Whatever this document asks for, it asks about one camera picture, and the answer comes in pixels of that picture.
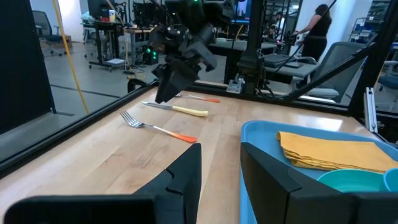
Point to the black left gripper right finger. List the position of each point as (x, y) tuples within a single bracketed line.
[(280, 199)]

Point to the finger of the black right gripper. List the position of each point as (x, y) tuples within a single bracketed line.
[(178, 82), (158, 72)]

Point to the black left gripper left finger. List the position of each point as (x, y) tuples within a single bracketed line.
[(174, 193)]

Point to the yellow cloth napkin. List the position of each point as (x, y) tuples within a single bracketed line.
[(335, 151)]

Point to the teal blue bowl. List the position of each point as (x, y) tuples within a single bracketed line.
[(392, 180)]

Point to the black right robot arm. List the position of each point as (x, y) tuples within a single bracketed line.
[(256, 31)]

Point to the light blue plastic tray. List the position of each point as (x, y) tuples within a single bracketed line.
[(261, 133)]

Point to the computer tower with green lights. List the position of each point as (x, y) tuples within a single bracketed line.
[(150, 54)]

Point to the wooden top desk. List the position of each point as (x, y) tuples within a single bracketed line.
[(140, 30)]

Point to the white connector block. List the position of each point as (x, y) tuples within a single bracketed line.
[(234, 86)]

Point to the black rolling desk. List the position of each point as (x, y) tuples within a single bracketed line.
[(98, 46)]

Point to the black computer monitor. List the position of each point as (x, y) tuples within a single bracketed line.
[(98, 7)]

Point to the person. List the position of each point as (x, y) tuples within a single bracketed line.
[(278, 21), (317, 34)]

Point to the black keyboard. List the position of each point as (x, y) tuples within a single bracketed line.
[(280, 59)]

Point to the grey office desk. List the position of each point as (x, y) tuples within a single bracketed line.
[(289, 71)]

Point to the black folding partition screen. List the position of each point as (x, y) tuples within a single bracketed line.
[(21, 62)]

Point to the grey mesh office chair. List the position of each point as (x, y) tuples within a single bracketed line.
[(342, 62)]

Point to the blue office chair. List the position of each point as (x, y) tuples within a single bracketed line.
[(390, 82)]

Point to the metal storage shelf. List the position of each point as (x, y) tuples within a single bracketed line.
[(360, 29)]

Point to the black corner bracket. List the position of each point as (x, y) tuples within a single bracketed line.
[(136, 83)]

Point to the wall television screen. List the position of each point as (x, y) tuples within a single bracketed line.
[(241, 9)]

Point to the black table frame rail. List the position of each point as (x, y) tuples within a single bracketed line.
[(62, 133)]

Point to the aluminium bracket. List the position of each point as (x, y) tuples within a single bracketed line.
[(371, 109)]

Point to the black diagonal frame strut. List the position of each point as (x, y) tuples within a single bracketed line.
[(326, 74)]

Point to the black frame post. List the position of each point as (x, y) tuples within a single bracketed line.
[(373, 62)]

